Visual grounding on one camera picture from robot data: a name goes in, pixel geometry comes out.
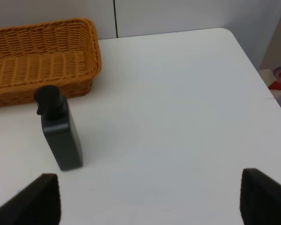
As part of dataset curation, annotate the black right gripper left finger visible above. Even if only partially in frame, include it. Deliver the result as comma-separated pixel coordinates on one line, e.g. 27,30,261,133
0,173,61,225

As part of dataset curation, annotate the black pump bottle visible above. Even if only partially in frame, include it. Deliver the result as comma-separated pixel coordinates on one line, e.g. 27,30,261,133
34,85,83,171

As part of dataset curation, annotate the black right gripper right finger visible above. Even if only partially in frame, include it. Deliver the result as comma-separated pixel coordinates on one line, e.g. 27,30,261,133
239,168,281,225

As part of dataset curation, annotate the tan wicker basket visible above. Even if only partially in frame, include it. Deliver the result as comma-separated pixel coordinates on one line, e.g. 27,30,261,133
0,18,102,107

